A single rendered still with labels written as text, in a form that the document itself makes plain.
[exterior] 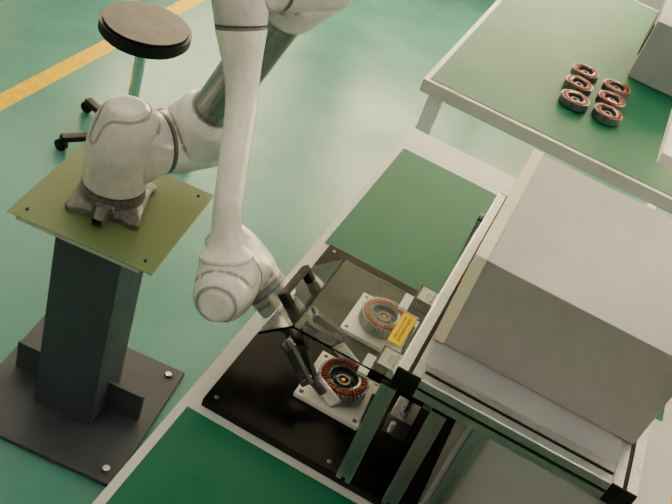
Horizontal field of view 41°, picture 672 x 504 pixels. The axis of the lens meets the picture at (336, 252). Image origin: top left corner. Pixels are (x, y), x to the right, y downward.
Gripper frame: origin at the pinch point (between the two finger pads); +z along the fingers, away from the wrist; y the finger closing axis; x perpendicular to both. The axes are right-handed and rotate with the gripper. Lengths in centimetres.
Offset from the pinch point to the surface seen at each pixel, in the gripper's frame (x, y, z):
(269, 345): -11.8, -1.9, -13.7
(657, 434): 30, -41, 63
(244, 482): -7.4, 30.9, -2.0
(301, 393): -4.8, 6.9, -3.9
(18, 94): -162, -134, -120
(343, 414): 0.0, 6.3, 4.5
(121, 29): -90, -125, -107
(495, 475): 32.9, 20.6, 20.2
